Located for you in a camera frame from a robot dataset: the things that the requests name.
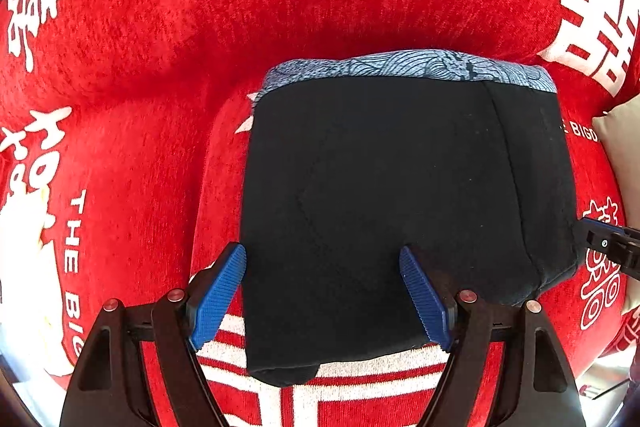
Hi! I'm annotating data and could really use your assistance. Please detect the dark navy pants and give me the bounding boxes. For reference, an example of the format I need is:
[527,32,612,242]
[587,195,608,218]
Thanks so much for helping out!
[239,50,581,388]

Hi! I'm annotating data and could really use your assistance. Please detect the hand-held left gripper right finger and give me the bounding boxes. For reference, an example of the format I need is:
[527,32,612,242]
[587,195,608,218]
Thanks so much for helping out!
[399,245,587,427]

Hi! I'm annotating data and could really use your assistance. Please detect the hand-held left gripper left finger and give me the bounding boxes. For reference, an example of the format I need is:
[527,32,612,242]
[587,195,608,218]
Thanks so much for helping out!
[59,242,247,427]

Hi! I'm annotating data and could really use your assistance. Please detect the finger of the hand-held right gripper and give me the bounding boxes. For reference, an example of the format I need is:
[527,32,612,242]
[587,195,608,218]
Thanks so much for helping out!
[580,216,640,280]

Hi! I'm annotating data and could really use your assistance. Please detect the beige cushion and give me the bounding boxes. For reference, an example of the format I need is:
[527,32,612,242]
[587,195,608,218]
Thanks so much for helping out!
[592,94,640,210]

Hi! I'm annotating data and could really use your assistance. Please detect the red printed blanket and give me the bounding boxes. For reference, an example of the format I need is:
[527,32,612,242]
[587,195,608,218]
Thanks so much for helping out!
[0,0,640,427]

